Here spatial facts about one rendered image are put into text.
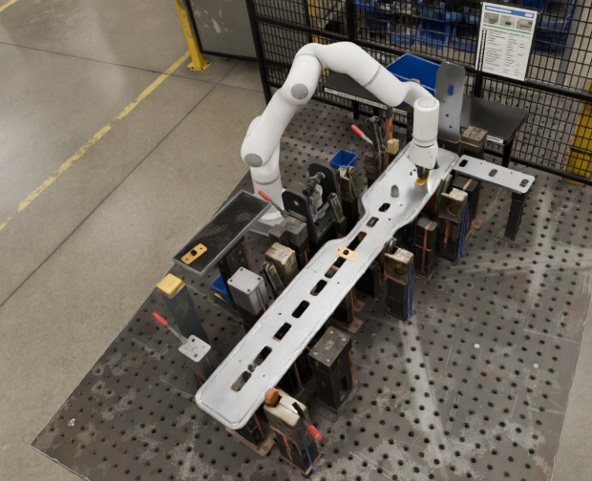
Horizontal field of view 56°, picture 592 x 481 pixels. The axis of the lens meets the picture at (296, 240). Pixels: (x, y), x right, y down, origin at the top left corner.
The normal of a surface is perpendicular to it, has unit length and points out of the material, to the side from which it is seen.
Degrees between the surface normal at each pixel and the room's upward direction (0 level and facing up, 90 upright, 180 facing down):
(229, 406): 0
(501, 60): 90
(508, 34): 90
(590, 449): 0
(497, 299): 0
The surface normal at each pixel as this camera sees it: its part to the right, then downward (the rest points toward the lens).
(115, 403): -0.13, -0.66
